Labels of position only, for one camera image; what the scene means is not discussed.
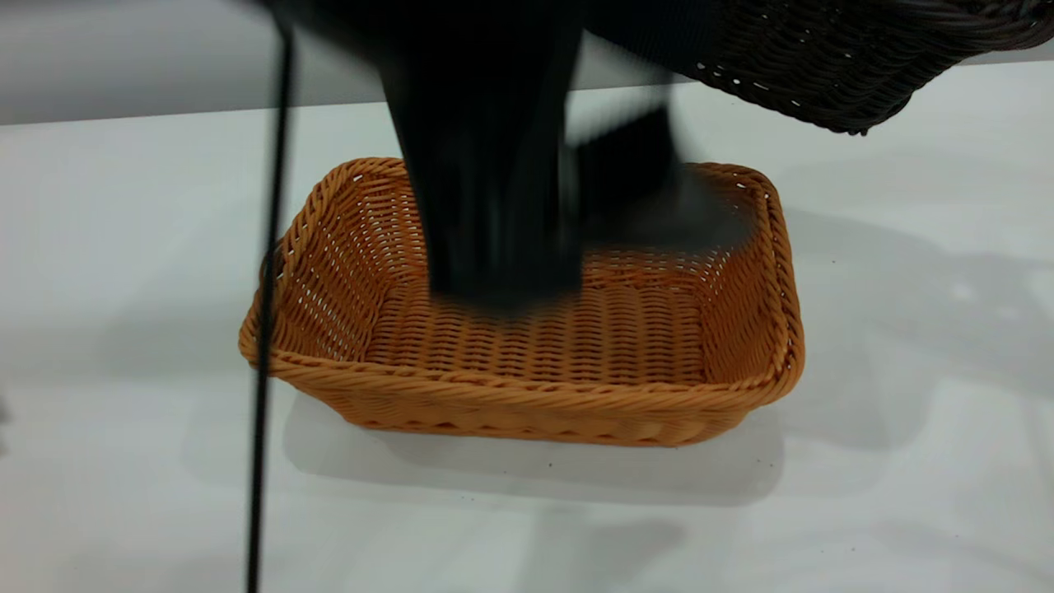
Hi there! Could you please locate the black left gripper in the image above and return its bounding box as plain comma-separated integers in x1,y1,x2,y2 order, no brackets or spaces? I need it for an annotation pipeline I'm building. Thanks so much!
263,0,746,310

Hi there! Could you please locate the light brown wicker basket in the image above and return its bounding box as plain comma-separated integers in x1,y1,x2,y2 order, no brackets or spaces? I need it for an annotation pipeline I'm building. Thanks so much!
239,156,806,448

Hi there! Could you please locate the dark brown wicker basket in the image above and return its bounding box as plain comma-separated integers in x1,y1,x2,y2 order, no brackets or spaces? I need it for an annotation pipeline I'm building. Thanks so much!
585,0,1054,137

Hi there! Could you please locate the black thin cable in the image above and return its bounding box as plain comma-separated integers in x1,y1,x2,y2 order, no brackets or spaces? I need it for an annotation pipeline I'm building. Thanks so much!
245,16,296,593

